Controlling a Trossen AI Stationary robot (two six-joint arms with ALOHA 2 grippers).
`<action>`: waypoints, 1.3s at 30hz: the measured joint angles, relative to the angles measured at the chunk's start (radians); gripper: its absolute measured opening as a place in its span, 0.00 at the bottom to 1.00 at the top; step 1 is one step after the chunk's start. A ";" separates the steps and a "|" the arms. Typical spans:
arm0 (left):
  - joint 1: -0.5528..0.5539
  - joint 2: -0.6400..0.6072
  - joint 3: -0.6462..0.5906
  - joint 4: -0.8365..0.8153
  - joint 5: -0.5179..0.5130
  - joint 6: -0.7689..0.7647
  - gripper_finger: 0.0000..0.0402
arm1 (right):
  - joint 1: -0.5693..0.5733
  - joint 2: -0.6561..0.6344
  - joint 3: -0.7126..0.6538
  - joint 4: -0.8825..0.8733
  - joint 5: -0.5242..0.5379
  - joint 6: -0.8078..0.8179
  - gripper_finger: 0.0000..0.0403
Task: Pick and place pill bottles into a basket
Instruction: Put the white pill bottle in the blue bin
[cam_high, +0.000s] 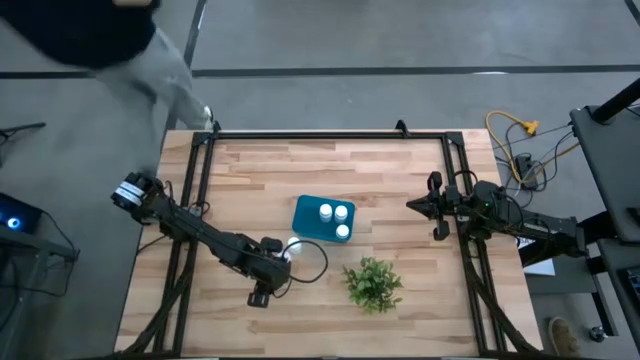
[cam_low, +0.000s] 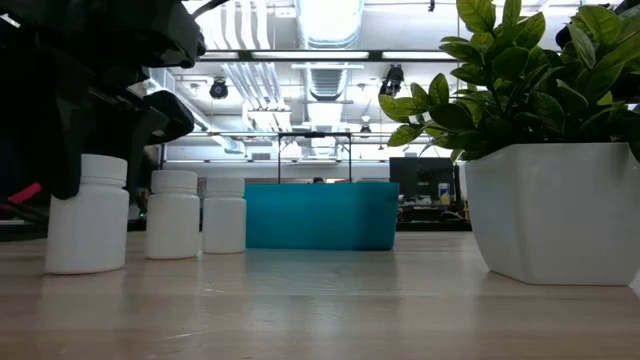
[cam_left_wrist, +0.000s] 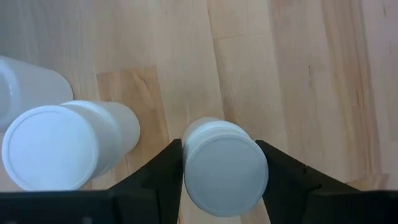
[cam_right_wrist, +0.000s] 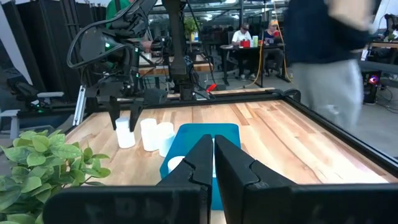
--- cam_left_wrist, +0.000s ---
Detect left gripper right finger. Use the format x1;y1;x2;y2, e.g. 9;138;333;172
256;139;322;224

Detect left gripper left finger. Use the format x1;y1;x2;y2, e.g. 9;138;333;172
109;138;185;224

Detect white pill bottle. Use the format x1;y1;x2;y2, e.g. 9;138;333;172
181;116;270;218
0;55;75;133
1;99;141;191

